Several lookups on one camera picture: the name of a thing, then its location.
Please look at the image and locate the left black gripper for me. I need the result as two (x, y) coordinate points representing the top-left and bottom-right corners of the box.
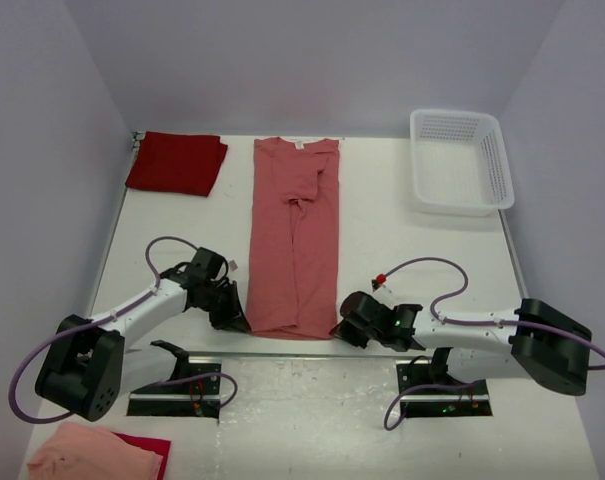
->
(194, 280), (250, 333)

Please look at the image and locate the salmon pink t shirt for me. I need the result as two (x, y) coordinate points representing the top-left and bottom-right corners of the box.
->
(246, 137), (340, 340)

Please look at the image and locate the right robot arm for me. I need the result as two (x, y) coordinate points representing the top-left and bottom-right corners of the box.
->
(331, 292), (592, 397)

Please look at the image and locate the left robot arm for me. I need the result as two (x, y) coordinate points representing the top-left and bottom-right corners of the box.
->
(35, 248), (251, 421)

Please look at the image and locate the folded dark red shirt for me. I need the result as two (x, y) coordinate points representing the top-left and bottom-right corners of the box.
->
(125, 131), (228, 197)

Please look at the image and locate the folded red shirt front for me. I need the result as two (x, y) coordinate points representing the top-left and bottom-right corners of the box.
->
(115, 432), (171, 480)

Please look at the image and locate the white plastic basket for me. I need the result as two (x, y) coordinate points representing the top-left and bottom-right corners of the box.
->
(410, 109), (515, 217)

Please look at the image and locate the folded light pink shirt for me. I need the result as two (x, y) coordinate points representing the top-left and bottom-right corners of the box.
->
(27, 423), (163, 480)

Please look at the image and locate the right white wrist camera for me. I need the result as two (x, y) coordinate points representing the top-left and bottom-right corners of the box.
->
(372, 280), (396, 307)

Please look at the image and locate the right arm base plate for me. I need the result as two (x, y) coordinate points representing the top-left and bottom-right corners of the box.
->
(396, 357), (493, 419)

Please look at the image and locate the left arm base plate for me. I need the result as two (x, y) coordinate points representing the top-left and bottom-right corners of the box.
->
(126, 358), (221, 419)

